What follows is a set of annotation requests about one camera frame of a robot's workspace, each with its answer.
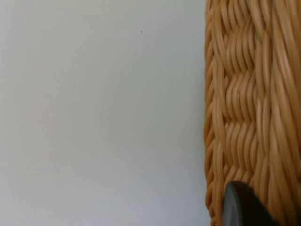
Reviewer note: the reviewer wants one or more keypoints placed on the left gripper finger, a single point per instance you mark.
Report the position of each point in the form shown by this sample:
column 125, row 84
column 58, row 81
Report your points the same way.
column 242, row 207

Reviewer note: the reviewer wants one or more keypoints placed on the pale brown wicker basket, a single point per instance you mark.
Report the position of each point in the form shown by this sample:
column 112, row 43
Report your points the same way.
column 254, row 94

